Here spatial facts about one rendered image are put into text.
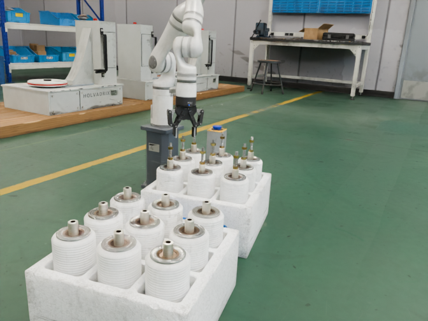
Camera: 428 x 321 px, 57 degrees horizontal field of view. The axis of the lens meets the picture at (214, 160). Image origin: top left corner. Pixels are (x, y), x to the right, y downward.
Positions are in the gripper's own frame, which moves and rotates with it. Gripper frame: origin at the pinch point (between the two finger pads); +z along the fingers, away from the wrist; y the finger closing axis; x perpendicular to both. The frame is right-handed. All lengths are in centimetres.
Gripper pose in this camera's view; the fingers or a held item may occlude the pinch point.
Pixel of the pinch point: (185, 133)
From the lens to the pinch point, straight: 149.1
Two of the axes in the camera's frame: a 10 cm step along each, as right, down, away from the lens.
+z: -0.6, 9.5, 3.0
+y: 9.2, -0.6, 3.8
